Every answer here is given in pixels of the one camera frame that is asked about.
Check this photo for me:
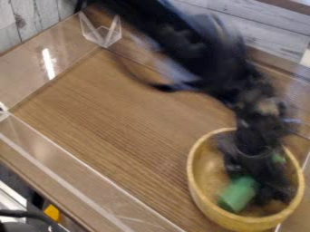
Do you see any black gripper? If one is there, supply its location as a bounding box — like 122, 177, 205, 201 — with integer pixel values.
217, 132, 301, 207

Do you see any brown wooden bowl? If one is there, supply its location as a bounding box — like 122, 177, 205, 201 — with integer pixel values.
187, 128, 305, 232

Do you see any green rectangular block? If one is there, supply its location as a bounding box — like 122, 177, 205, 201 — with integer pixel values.
217, 176, 259, 213

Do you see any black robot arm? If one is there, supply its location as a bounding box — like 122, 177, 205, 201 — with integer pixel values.
98, 0, 297, 205

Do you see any yellow tag on equipment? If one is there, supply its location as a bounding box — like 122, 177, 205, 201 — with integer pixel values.
44, 204, 60, 221

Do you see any clear acrylic enclosure wall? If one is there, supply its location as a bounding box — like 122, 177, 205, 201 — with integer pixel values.
0, 102, 186, 232

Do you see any clear acrylic corner bracket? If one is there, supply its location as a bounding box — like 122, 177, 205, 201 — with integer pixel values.
79, 12, 123, 48

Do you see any black cable bottom left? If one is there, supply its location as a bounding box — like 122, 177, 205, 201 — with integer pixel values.
0, 208, 62, 232

